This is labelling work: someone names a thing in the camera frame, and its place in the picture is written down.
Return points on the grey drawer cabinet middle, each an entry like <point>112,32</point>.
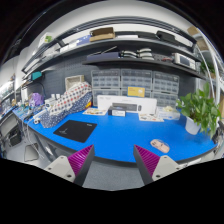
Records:
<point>138,78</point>

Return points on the printed card left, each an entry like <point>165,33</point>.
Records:
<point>95,111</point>

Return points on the black mouse pad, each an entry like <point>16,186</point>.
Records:
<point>76,130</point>

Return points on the grey drawer cabinet left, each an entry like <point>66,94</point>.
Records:
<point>109,78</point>

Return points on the printed card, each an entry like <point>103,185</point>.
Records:
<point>95,111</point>
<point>149,118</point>

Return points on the white keyboard box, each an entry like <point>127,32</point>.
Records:
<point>131,104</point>

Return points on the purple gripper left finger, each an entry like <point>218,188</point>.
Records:
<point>75,167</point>

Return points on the yellow label card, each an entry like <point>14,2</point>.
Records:
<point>136,91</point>

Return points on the white tissue box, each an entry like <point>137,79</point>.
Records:
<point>167,113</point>

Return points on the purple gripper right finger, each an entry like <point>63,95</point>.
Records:
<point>153,167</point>

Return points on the brown cardboard box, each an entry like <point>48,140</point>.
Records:
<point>102,34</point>

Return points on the grey drawer cabinet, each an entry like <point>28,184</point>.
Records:
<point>109,78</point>
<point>164,82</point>
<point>138,78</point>

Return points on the blue table mat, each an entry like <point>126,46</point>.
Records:
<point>115,137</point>

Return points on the green potted plant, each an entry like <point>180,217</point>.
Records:
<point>200,111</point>

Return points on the grey drawer cabinet right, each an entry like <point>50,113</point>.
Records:
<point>164,82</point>

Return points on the small black white box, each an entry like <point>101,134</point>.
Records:
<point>116,111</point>

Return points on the printed card right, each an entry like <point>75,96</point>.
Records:
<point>149,118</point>

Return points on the white electronic instrument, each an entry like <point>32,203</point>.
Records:
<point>184,61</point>

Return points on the patterned fabric bag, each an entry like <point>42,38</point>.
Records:
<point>75,99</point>

